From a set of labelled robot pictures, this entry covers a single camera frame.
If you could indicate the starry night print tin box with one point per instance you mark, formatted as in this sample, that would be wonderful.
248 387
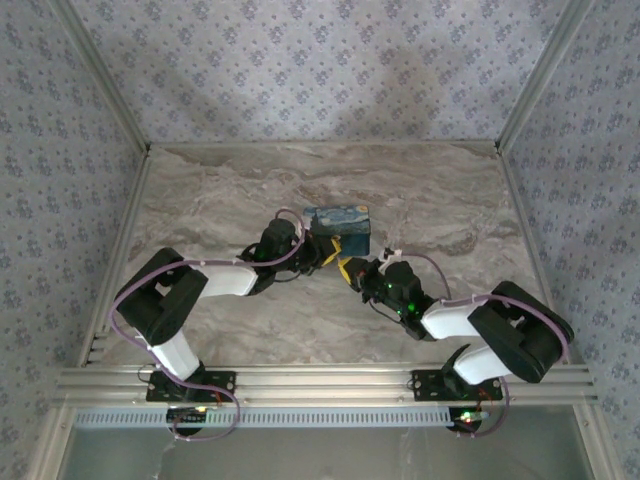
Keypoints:
345 225

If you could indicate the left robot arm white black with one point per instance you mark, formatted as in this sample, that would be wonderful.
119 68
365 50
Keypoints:
225 280

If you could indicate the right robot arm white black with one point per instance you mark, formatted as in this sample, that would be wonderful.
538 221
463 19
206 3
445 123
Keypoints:
450 320

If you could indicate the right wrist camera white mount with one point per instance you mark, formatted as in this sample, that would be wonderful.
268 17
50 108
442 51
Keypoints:
392 255

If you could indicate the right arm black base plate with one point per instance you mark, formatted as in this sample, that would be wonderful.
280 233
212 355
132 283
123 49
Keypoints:
427 385

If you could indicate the wide aluminium base rail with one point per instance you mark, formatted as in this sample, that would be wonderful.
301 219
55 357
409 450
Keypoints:
325 385

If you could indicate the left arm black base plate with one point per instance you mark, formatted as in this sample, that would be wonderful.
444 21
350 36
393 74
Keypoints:
220 387

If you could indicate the aluminium table edge rail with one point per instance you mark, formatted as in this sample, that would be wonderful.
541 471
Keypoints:
519 205
129 210

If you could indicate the aluminium corner post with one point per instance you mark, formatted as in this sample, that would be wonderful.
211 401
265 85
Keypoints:
106 75
540 75

